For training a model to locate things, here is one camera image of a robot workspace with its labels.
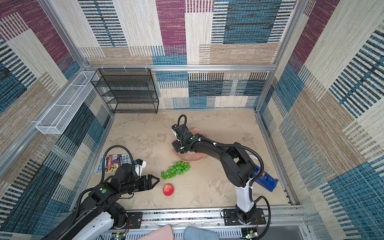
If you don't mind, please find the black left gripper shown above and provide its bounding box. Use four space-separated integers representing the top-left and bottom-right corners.
120 173 160 195

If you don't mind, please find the red fake apple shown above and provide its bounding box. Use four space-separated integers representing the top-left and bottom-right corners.
163 184 175 197

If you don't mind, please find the green fake grape bunch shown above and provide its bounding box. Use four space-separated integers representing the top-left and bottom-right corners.
161 161 191 180

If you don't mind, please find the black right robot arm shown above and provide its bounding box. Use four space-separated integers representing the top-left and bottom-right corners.
172 124 264 225

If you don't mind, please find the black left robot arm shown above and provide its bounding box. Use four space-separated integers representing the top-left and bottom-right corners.
42 164 160 240

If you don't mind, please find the pink scalloped fruit bowl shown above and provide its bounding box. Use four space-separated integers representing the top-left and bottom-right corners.
171 128 207 163

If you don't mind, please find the colourful comic book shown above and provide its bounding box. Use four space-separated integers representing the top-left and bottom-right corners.
94 154 133 174

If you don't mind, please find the pink object front edge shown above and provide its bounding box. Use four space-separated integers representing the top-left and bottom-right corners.
139 225 175 240

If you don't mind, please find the blue denim object front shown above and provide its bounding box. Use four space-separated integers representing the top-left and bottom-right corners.
183 227 220 240

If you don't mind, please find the black mesh shelf rack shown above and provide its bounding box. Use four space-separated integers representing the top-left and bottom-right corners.
91 68 159 114

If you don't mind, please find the blue plastic box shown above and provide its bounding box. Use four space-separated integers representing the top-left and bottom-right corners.
256 172 279 192

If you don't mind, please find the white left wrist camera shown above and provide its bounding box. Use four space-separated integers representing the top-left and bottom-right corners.
133 159 147 178

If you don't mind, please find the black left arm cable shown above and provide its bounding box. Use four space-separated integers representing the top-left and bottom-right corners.
100 145 136 184

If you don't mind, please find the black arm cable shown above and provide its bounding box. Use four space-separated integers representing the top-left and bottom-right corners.
176 114 272 240
100 145 136 184

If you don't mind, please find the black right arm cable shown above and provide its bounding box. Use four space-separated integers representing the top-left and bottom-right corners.
176 114 272 240

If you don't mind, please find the white wire wall basket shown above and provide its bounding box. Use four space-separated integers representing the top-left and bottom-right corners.
36 71 95 135

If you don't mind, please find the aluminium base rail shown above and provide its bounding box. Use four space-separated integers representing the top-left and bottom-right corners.
127 205 309 231

